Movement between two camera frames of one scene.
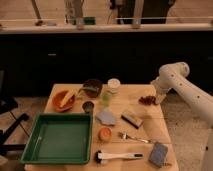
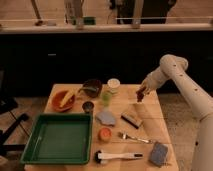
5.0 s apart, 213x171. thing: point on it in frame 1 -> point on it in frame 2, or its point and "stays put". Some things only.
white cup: (113, 85) stays put
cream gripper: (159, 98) -> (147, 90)
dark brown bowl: (92, 88) stays put
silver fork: (126, 136) stays put
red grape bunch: (148, 100) -> (140, 94)
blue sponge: (159, 154) stays put
